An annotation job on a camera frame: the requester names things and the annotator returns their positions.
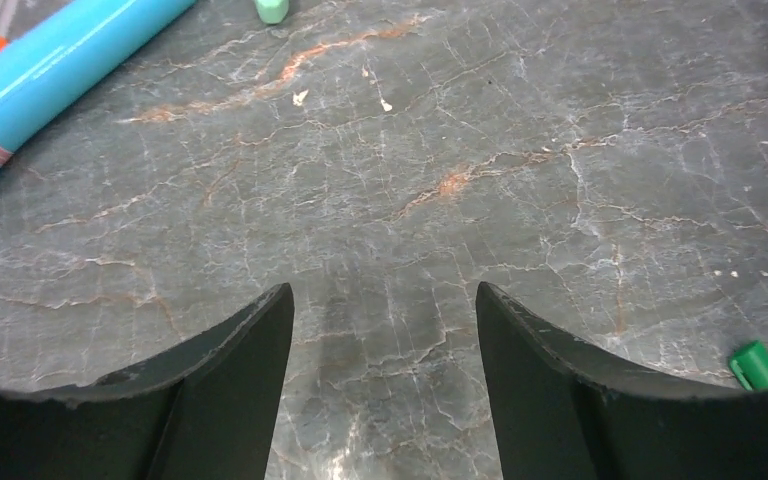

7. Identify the large light blue marker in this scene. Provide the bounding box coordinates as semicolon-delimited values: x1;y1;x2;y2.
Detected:
0;0;193;168

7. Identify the teal toy microphone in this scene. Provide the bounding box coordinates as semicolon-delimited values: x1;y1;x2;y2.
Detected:
254;0;290;25

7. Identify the green capped marker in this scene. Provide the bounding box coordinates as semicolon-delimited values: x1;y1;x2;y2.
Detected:
728;341;768;391

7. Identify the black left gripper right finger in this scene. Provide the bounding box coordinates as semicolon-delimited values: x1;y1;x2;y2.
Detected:
475;282;768;479

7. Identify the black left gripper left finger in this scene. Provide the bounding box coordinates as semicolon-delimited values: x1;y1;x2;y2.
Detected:
0;283;295;479

